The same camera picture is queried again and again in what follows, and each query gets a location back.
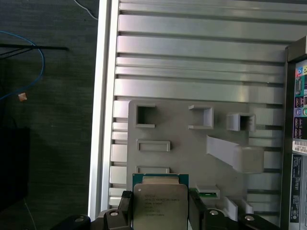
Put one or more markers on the brown tape scrap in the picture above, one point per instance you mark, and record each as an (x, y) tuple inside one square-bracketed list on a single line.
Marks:
[(22, 97)]

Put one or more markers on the green RAM stick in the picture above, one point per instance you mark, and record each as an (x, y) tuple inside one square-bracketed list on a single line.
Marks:
[(207, 194)]

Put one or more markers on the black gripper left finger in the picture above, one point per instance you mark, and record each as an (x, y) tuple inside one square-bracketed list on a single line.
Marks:
[(124, 215)]

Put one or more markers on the silver CPU chip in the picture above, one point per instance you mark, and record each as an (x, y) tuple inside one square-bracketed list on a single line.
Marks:
[(160, 203)]

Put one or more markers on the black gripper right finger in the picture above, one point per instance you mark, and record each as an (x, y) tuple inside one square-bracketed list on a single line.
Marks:
[(196, 215)]

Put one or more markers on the open black PC case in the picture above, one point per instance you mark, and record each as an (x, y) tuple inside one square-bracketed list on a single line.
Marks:
[(299, 167)]

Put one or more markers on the gray parts rack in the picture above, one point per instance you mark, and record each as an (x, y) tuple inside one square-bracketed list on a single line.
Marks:
[(182, 143)]

